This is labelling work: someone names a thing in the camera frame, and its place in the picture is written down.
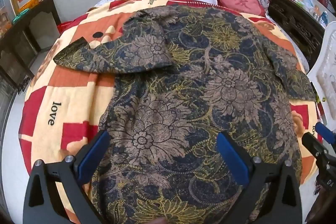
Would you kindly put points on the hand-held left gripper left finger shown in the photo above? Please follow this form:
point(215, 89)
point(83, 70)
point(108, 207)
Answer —
point(95, 150)

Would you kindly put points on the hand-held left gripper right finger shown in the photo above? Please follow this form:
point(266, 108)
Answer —
point(232, 155)

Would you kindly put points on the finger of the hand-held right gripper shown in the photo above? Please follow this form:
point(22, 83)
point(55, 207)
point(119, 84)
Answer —
point(325, 132)
point(313, 145)

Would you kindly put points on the dark floral patterned shirt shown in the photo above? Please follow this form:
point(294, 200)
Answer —
point(183, 108)

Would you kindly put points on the white plastic chair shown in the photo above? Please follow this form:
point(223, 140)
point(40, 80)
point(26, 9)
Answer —
point(325, 74)

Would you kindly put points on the red orange cream printed blanket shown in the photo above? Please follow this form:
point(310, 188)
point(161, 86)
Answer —
point(65, 98)

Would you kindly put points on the dark carved wooden table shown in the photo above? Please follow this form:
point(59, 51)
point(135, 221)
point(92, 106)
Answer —
point(291, 19)

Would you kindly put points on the clutter of bottles and packets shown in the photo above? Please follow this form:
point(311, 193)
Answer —
point(309, 3)

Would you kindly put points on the dark wooden cabinet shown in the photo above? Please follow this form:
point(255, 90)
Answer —
point(23, 37)

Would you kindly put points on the green cloth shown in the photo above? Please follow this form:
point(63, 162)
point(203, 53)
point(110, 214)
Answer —
point(21, 15)

